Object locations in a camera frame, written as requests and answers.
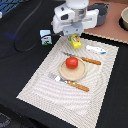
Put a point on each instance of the grey pot with handles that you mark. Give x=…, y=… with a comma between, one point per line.
x=103, y=11

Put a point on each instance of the white woven placemat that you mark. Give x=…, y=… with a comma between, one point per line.
x=78, y=108

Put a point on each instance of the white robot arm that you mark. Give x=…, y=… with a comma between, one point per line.
x=77, y=4

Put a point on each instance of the blue striped cloth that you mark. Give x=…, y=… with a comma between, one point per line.
x=8, y=5

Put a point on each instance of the red toy tomato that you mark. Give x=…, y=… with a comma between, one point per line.
x=72, y=62

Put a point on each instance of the yellow toy box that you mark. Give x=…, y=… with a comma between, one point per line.
x=75, y=41

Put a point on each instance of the small white milk carton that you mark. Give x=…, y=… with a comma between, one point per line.
x=45, y=37

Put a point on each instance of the knife with wooden handle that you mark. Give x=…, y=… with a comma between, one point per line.
x=84, y=59

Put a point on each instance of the white toy fish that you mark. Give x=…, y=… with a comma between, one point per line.
x=96, y=50

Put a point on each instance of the brown wooden board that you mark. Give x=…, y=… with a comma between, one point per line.
x=110, y=29

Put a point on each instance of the fork with wooden handle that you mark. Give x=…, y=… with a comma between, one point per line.
x=76, y=85

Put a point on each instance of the round wooden plate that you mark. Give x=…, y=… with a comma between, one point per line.
x=73, y=74

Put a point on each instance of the beige bowl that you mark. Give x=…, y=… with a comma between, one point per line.
x=124, y=16

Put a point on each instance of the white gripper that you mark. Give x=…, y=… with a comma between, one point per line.
x=73, y=21

